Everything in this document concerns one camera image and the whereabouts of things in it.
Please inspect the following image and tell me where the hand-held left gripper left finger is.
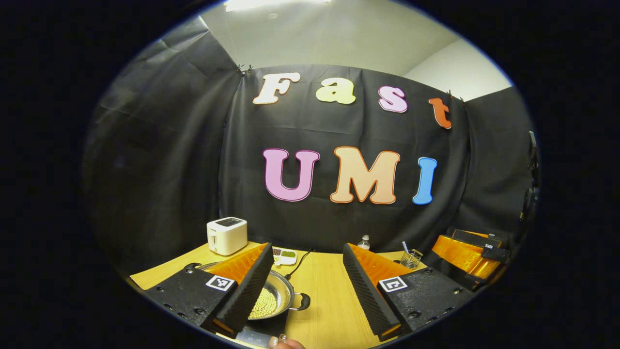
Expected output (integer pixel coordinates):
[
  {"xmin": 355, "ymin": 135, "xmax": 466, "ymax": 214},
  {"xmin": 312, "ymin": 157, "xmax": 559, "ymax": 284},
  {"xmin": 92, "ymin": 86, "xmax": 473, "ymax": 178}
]
[{"xmin": 144, "ymin": 242, "xmax": 276, "ymax": 339}]

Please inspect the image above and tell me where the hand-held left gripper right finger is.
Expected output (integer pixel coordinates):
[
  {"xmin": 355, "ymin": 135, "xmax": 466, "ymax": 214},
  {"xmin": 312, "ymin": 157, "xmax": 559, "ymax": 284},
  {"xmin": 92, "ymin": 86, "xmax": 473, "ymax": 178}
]
[{"xmin": 342, "ymin": 242, "xmax": 476, "ymax": 342}]

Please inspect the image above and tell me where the pile of soybeans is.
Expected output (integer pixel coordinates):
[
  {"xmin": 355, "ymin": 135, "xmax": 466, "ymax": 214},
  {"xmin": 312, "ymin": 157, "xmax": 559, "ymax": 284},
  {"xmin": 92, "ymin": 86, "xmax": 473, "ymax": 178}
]
[{"xmin": 248, "ymin": 287, "xmax": 278, "ymax": 319}]

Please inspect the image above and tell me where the stainless steel pot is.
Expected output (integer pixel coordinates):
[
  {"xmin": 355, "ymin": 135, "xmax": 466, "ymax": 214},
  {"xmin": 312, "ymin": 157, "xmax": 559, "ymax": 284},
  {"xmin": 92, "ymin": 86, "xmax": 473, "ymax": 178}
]
[{"xmin": 184, "ymin": 262, "xmax": 311, "ymax": 320}]

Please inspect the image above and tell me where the black induction cooktop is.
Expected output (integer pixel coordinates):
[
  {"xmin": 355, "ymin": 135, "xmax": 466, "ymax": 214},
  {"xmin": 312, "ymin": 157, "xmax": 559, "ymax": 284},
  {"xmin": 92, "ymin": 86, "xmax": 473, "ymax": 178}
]
[{"xmin": 217, "ymin": 317, "xmax": 291, "ymax": 349}]

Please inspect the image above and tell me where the white divided bean dish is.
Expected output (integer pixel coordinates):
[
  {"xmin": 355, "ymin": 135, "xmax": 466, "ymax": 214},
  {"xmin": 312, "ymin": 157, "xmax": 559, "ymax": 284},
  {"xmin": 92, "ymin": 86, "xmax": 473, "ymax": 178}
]
[{"xmin": 272, "ymin": 247, "xmax": 297, "ymax": 266}]

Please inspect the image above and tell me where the white toaster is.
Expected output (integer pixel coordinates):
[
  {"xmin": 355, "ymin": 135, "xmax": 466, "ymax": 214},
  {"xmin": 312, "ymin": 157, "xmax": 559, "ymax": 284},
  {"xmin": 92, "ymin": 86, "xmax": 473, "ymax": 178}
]
[{"xmin": 207, "ymin": 217, "xmax": 248, "ymax": 256}]

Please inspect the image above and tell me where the black backdrop cloth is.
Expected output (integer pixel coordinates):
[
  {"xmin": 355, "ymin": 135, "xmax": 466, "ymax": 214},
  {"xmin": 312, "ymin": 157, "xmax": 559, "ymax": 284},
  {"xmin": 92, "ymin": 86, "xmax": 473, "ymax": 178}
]
[{"xmin": 82, "ymin": 17, "xmax": 539, "ymax": 291}]

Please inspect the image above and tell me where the wire mesh holder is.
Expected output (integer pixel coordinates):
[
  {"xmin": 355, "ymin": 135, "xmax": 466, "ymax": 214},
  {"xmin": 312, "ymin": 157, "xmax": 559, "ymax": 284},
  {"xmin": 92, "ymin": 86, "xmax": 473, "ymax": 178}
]
[{"xmin": 400, "ymin": 249, "xmax": 423, "ymax": 270}]

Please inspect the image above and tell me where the black power cable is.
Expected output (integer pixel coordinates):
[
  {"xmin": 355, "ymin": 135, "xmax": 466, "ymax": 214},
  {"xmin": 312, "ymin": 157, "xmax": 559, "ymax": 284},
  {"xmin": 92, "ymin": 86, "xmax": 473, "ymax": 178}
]
[{"xmin": 285, "ymin": 250, "xmax": 313, "ymax": 280}]

